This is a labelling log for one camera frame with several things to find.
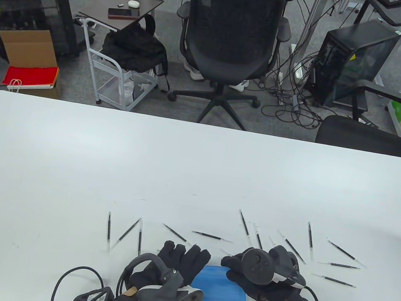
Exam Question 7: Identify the person's left hand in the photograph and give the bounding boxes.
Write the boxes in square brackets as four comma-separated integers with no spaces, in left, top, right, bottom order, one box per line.
[127,235,213,301]

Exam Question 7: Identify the person's right hand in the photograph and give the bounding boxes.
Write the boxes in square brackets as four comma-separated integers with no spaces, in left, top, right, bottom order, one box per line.
[215,237,312,301]

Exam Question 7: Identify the blue plastic case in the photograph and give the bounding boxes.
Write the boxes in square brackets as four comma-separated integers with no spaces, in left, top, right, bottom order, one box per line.
[188,262,253,301]

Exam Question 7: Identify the grey controller on right glove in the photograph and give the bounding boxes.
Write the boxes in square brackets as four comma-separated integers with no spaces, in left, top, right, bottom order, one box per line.
[238,240,312,293]

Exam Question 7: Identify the grey controller on glove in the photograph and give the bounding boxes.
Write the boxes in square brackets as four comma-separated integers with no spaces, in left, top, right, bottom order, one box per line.
[117,249,210,301]
[238,240,312,293]

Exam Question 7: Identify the grey controller on left glove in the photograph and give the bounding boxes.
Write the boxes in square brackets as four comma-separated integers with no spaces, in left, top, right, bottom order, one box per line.
[117,249,210,301]

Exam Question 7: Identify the scattered black pen refills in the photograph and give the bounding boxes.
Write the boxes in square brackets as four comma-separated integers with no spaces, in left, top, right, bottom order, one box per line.
[102,189,372,293]

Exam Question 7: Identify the white metal trolley cart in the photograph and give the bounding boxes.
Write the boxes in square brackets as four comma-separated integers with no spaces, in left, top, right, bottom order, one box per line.
[69,17,167,116]

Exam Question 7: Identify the black office chair with armrest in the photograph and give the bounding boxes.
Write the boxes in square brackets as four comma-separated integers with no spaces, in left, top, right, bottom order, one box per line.
[315,62,401,157]

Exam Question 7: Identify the black backpack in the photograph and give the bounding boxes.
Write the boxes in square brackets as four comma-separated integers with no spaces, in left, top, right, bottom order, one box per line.
[97,8,182,93]

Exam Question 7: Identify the red folder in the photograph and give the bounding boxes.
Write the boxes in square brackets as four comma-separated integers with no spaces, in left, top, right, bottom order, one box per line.
[2,58,60,93]

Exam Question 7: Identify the green packet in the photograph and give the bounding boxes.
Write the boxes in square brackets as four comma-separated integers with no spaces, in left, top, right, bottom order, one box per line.
[387,99,401,122]

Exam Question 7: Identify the black mesh office chair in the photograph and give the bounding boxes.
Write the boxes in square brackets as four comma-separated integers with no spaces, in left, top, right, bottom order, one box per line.
[160,0,298,136]

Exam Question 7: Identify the black computer tower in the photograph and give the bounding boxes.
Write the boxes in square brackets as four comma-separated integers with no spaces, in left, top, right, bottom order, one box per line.
[306,12,401,117]

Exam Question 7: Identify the dark smartphone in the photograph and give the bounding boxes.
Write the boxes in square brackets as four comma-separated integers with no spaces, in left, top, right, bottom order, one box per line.
[106,5,141,24]

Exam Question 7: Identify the brown cardboard box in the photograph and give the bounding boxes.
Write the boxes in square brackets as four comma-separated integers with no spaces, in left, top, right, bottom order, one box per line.
[0,23,71,100]

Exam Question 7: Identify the black glass-front cabinet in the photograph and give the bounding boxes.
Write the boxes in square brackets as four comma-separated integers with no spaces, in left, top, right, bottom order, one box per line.
[0,0,89,62]

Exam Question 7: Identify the black desk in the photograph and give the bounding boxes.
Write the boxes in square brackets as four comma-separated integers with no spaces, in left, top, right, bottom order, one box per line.
[351,0,401,32]

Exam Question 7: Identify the black keyboard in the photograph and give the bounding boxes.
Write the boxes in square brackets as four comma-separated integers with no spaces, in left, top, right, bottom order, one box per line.
[371,0,401,10]

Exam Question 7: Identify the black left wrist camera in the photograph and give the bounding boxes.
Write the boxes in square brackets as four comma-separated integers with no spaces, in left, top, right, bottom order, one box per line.
[60,279,117,301]

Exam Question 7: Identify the black left wrist camera cable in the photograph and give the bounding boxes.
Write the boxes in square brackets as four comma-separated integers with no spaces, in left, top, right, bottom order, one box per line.
[50,261,108,301]

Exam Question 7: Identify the tangle of black floor cables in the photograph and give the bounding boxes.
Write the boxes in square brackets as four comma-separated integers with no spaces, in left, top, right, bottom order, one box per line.
[253,0,345,133]

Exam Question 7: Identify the white paper bag handles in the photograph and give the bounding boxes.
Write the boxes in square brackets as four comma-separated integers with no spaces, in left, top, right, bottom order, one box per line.
[6,78,24,94]

